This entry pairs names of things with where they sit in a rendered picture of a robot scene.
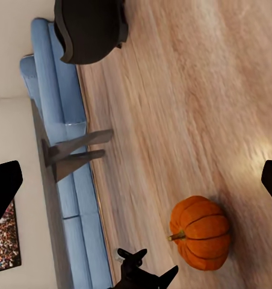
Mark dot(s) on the pumpkin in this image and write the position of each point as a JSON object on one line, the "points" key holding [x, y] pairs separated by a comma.
{"points": [[200, 230]]}

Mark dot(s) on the coffee table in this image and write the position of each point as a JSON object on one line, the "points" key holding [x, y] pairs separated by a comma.
{"points": [[56, 163]]}

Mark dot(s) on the cauldron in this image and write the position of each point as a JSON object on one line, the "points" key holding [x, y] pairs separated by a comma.
{"points": [[88, 30]]}

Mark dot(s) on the sofa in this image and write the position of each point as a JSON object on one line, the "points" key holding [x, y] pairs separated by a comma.
{"points": [[58, 91]]}

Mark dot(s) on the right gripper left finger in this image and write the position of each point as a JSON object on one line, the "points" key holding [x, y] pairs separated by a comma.
{"points": [[10, 181]]}

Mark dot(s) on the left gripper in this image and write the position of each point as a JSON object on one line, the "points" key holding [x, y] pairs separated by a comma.
{"points": [[133, 277]]}

